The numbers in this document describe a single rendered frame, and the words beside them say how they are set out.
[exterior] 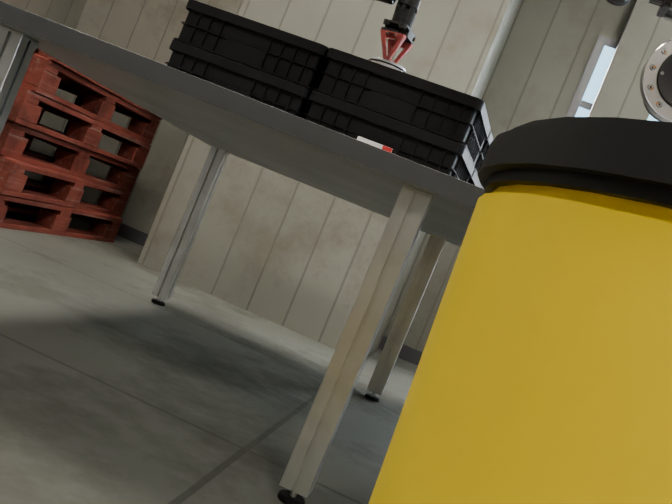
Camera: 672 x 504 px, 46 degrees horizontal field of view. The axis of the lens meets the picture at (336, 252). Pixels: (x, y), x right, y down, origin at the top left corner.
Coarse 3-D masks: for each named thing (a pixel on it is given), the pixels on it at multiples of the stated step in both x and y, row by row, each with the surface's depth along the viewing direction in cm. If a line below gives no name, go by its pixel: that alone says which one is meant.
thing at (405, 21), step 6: (396, 6) 206; (402, 6) 204; (396, 12) 205; (402, 12) 204; (408, 12) 204; (414, 12) 205; (396, 18) 204; (402, 18) 204; (408, 18) 204; (414, 18) 206; (390, 24) 204; (396, 24) 203; (402, 24) 201; (408, 24) 204; (414, 36) 209
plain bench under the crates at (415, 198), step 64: (0, 64) 166; (128, 64) 156; (0, 128) 171; (192, 128) 253; (256, 128) 163; (320, 128) 149; (384, 192) 192; (448, 192) 145; (384, 256) 152; (320, 384) 153; (384, 384) 294; (320, 448) 152
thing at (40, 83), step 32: (32, 64) 328; (64, 64) 334; (32, 96) 328; (96, 96) 383; (32, 128) 336; (96, 128) 384; (128, 128) 435; (0, 160) 328; (32, 160) 349; (64, 160) 381; (128, 160) 426; (0, 192) 328; (32, 192) 361; (64, 192) 382; (0, 224) 338; (32, 224) 371; (64, 224) 388; (96, 224) 433
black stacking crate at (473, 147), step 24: (336, 72) 189; (360, 72) 188; (336, 96) 188; (360, 96) 187; (384, 96) 185; (408, 96) 184; (432, 96) 183; (408, 120) 183; (432, 120) 182; (456, 120) 181; (480, 120) 191; (480, 144) 204
